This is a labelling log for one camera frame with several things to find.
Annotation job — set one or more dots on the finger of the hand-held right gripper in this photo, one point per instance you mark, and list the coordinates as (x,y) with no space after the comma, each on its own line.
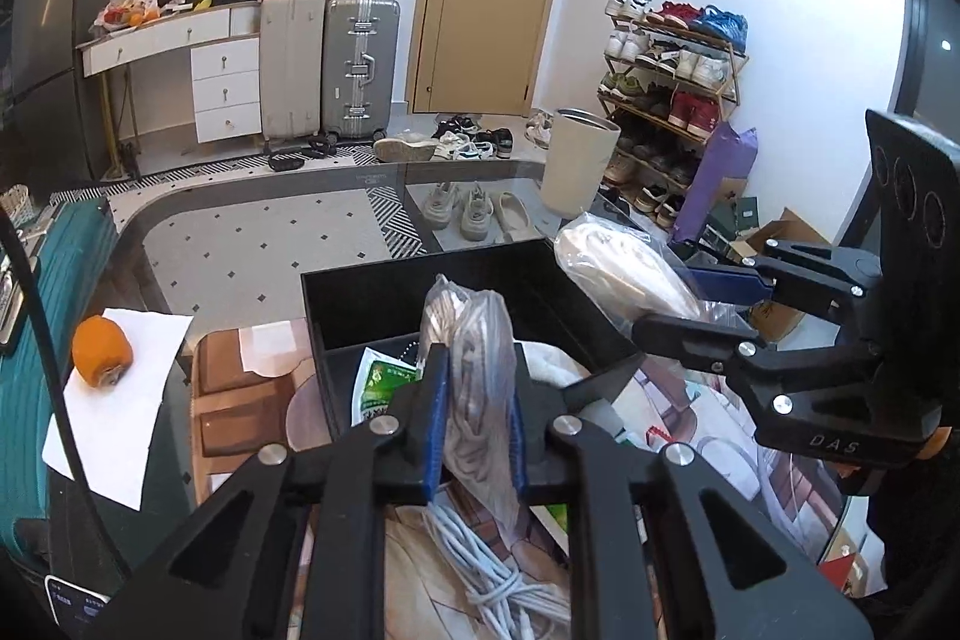
(690,336)
(727,284)

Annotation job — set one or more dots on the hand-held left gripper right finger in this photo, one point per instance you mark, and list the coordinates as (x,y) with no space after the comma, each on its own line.
(517,441)

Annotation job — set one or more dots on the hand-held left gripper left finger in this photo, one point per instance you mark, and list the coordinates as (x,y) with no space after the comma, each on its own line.
(433,437)

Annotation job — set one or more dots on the bagged white cloth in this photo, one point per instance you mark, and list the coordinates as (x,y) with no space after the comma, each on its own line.
(622,265)

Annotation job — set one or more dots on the black storage box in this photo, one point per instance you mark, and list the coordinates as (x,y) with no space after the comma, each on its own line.
(420,302)

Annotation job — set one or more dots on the green snack packet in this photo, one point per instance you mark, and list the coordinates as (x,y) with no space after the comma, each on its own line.
(382,385)

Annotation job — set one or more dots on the open cardboard box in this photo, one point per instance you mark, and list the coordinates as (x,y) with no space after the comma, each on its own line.
(784,235)

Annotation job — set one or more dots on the clear plastic bags with papers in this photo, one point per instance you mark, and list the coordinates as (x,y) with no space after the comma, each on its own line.
(712,460)

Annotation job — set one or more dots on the white trash bin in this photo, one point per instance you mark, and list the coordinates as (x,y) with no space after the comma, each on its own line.
(577,160)

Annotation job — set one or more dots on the brown leather box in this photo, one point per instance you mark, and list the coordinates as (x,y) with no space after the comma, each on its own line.
(240,407)

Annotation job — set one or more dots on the wooden shoe rack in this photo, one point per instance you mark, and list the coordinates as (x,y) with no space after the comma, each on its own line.
(724,85)

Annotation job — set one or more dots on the beige slipper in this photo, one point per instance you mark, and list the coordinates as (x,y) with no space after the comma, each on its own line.
(516,216)

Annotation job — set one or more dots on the shoe rack with shoes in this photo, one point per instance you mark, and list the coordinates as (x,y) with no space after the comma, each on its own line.
(675,63)

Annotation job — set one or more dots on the grey sneaker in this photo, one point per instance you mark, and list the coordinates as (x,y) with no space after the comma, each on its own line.
(476,212)
(441,205)

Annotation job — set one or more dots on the red cardboard box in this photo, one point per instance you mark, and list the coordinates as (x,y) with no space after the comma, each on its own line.
(851,569)

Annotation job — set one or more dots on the patterned floor mat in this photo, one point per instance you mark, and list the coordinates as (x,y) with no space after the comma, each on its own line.
(262,235)

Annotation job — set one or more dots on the pile of sneakers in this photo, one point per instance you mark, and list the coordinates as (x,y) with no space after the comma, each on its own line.
(480,134)

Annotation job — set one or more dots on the beige sneaker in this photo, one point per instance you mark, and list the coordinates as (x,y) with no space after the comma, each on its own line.
(405,149)

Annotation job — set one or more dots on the white paper sheet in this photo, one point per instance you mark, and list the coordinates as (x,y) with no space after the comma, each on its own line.
(124,430)

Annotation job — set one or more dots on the black slippers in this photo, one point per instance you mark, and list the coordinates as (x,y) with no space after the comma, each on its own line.
(300,154)

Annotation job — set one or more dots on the orange fruit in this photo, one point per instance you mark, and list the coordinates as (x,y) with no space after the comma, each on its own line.
(101,351)

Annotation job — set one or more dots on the silver suitcase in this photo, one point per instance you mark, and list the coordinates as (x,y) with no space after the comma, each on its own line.
(360,70)

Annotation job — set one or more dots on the smartphone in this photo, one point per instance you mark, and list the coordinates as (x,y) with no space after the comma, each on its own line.
(75,606)

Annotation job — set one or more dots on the beige suitcase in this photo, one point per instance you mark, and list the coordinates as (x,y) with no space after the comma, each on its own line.
(292,66)

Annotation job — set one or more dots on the teal suitcase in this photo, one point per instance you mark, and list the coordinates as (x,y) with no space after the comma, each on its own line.
(30,430)

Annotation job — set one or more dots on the white desk with drawers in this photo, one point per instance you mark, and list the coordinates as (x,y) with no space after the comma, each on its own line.
(210,70)

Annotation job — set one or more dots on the bag of fruit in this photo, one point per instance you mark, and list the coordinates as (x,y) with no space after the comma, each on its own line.
(127,14)

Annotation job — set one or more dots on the grey refrigerator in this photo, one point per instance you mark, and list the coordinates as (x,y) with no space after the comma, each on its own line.
(52,55)

